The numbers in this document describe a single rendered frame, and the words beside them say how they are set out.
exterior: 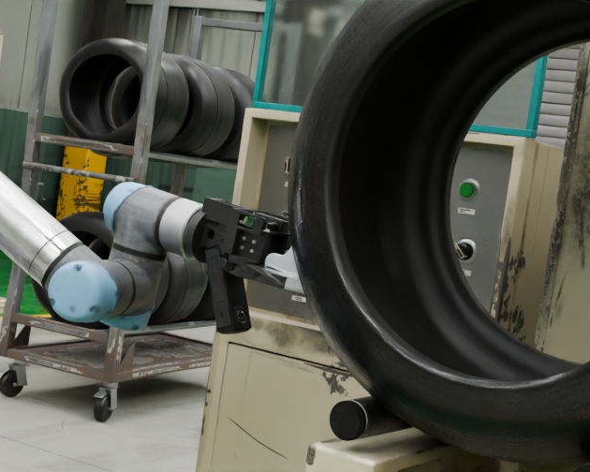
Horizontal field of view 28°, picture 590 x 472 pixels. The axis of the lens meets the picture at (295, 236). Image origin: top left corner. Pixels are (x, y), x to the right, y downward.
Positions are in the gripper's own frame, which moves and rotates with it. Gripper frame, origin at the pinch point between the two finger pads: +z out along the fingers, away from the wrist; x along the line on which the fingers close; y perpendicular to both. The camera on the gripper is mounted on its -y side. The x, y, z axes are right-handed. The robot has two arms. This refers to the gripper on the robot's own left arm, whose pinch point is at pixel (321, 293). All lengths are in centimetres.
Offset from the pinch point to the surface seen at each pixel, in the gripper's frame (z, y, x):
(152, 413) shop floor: -242, -133, 287
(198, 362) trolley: -247, -112, 318
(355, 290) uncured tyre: 11.1, 3.8, -11.7
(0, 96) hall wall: -848, -55, 705
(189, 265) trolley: -255, -66, 305
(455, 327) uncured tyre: 11.7, -1.1, 15.0
